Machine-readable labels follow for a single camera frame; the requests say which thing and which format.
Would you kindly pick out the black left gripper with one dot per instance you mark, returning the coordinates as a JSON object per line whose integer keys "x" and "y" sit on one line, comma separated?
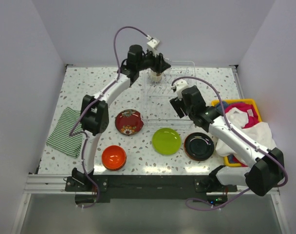
{"x": 159, "y": 65}

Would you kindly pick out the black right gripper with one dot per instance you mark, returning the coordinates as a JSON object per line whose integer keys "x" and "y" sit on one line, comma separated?
{"x": 176, "y": 104}

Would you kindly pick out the beige steel cup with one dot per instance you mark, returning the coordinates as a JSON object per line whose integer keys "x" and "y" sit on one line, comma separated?
{"x": 155, "y": 77}

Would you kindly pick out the clear wire dish rack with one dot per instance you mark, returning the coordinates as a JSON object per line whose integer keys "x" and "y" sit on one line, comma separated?
{"x": 157, "y": 111}

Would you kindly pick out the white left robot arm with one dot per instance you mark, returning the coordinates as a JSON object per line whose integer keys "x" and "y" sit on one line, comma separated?
{"x": 94, "y": 116}

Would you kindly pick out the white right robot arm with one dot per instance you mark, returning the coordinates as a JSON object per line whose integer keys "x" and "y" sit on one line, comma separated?
{"x": 264, "y": 168}

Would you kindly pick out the lime green plate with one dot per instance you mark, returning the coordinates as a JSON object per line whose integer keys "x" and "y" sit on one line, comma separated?
{"x": 166, "y": 141}

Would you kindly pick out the blue cloth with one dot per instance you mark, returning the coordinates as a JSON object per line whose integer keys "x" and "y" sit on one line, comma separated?
{"x": 221, "y": 106}

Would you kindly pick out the red floral plate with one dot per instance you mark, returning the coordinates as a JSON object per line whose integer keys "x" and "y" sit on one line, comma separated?
{"x": 128, "y": 122}

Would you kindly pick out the yellow plastic basket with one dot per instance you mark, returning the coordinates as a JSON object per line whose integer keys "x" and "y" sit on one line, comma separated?
{"x": 230, "y": 160}

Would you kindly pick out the pink cloth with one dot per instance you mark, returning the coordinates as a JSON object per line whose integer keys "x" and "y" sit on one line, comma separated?
{"x": 242, "y": 115}

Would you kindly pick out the orange bowl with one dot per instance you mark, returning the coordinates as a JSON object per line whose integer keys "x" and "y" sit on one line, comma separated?
{"x": 114, "y": 157}

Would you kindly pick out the white towel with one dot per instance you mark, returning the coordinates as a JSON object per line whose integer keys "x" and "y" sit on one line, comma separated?
{"x": 262, "y": 134}

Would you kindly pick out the green white striped cloth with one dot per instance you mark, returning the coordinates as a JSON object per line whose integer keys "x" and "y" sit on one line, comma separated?
{"x": 60, "y": 140}

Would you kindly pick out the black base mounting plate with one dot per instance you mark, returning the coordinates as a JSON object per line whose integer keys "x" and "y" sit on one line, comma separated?
{"x": 148, "y": 187}

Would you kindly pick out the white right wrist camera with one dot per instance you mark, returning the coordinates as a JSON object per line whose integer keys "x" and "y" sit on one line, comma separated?
{"x": 179, "y": 86}

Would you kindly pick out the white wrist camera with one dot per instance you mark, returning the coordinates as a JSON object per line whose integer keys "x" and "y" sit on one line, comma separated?
{"x": 179, "y": 86}
{"x": 153, "y": 44}

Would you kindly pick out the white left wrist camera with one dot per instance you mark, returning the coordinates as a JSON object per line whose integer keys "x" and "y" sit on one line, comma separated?
{"x": 153, "y": 44}

